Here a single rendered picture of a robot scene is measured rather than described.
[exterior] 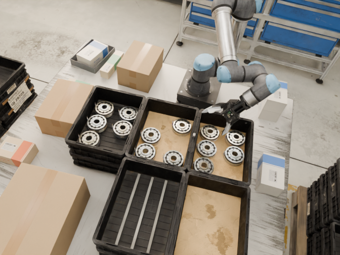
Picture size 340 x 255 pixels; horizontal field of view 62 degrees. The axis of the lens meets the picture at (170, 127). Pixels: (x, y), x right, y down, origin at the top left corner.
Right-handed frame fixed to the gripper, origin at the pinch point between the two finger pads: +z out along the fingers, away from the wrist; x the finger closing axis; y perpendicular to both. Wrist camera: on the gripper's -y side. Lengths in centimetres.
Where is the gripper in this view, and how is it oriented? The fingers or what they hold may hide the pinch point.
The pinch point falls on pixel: (211, 123)
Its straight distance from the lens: 137.5
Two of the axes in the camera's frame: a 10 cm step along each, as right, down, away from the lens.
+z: -7.2, 5.4, 4.4
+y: -2.1, 4.4, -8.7
